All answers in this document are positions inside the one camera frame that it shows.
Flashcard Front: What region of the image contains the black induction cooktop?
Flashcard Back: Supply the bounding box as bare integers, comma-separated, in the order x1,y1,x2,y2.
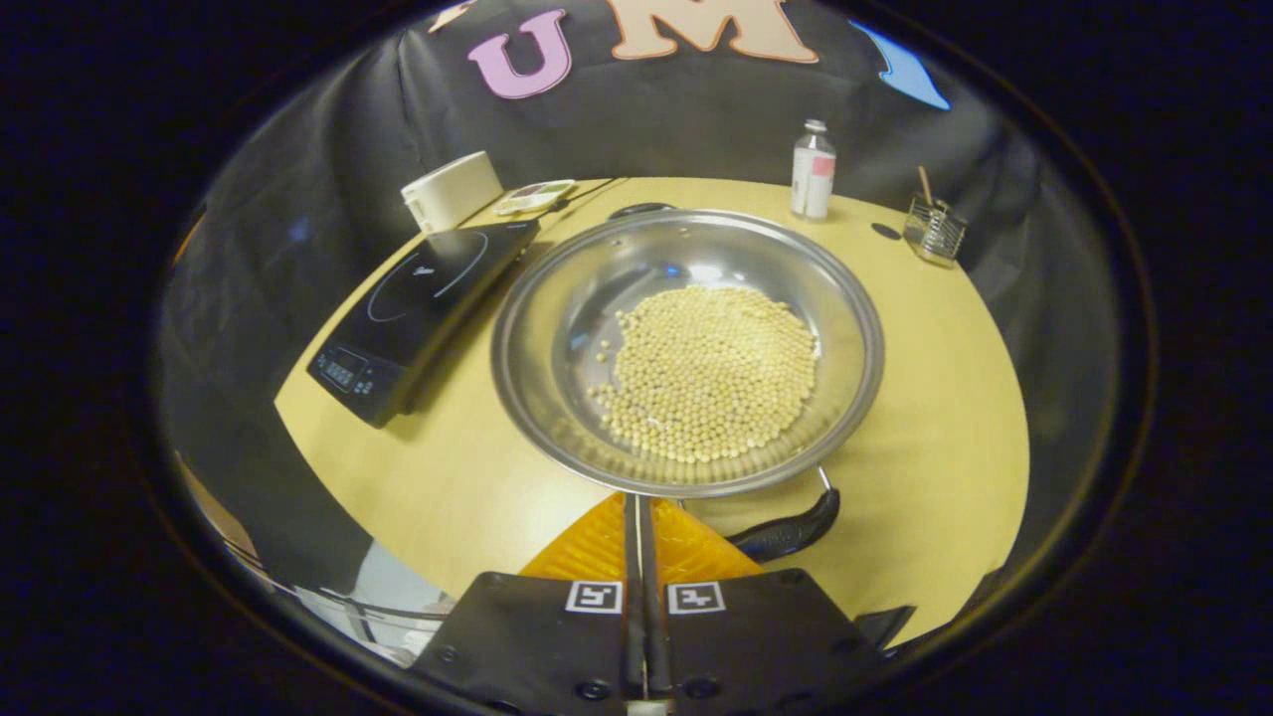
306,219,541,430

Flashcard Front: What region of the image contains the white divided bean dish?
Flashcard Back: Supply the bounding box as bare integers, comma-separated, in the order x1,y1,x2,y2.
494,179,578,217

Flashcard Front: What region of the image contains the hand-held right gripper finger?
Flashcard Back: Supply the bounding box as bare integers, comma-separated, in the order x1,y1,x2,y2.
639,494,891,716
413,491,645,716

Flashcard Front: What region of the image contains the pile of soybeans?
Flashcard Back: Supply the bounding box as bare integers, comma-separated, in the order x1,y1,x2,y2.
587,285,821,465

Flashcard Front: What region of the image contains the wire mesh holder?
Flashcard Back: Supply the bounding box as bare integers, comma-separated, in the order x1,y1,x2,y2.
902,194,969,268

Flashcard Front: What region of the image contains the clear bottle with pink label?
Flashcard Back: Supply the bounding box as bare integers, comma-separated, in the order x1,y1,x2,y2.
791,119,837,222

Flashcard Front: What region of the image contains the black power cable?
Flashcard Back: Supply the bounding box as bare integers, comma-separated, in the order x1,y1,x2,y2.
542,177,630,215

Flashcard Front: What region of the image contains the white box appliance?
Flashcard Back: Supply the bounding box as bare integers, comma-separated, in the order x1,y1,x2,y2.
401,151,505,235

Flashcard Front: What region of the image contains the stainless steel pot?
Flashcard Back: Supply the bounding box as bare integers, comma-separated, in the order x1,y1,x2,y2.
490,202,886,566

